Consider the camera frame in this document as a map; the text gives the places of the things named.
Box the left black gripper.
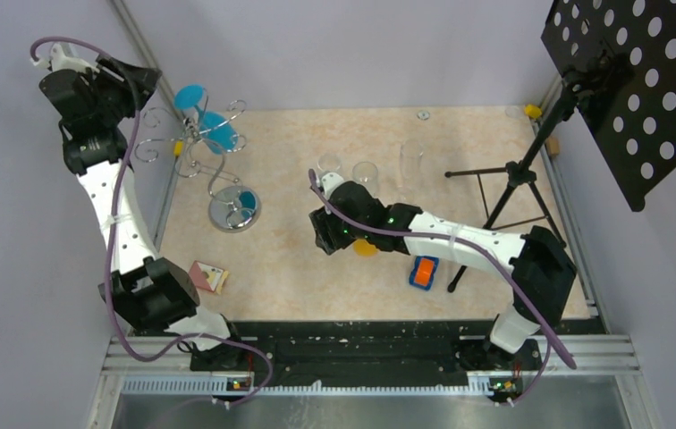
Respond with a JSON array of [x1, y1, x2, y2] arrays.
[[83, 52, 162, 124]]

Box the yellow wine glass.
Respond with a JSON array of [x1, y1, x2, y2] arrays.
[[352, 239, 378, 257]]

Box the clear ribbed short glass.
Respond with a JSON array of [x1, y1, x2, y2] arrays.
[[351, 161, 379, 197]]

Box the clear flute wine glass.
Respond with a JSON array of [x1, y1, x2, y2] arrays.
[[399, 139, 424, 203]]

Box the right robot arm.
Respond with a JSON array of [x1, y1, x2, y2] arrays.
[[308, 170, 577, 368]]

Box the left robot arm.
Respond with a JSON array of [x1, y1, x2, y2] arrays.
[[34, 55, 246, 370]]

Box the blue wine glass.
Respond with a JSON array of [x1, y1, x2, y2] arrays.
[[173, 84, 242, 155]]

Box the chrome wine glass rack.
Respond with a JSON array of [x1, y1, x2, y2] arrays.
[[133, 99, 261, 233]]

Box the blue orange toy car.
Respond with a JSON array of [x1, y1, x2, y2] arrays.
[[408, 256, 439, 291]]

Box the pink card box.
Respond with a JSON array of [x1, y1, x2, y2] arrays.
[[189, 261, 229, 294]]

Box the yellow corner clip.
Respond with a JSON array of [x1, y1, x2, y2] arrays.
[[522, 104, 543, 120]]

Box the black perforated music stand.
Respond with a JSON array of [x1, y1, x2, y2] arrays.
[[444, 0, 676, 294]]

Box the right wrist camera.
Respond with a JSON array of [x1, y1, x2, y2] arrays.
[[318, 172, 345, 199]]

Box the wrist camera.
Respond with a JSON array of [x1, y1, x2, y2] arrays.
[[318, 172, 345, 199], [30, 42, 97, 73]]

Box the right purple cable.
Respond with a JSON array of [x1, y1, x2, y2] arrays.
[[308, 168, 579, 405]]

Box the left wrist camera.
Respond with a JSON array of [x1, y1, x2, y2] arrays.
[[30, 42, 97, 73]]

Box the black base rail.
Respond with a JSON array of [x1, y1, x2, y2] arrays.
[[136, 318, 605, 392]]

